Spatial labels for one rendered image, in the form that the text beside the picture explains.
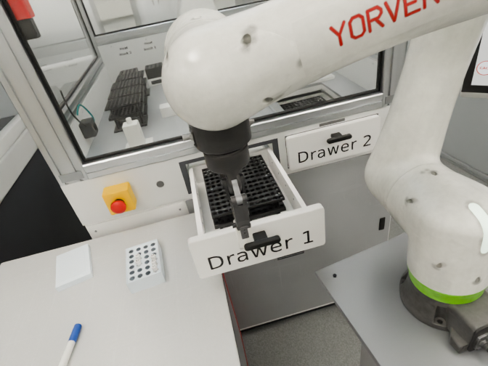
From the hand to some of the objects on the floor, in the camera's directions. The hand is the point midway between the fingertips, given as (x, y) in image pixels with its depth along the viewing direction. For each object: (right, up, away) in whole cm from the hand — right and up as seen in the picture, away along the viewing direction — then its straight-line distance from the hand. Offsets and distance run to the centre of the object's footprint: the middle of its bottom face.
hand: (244, 233), depth 66 cm
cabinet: (+5, -30, +121) cm, 125 cm away
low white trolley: (-23, -83, +53) cm, 101 cm away
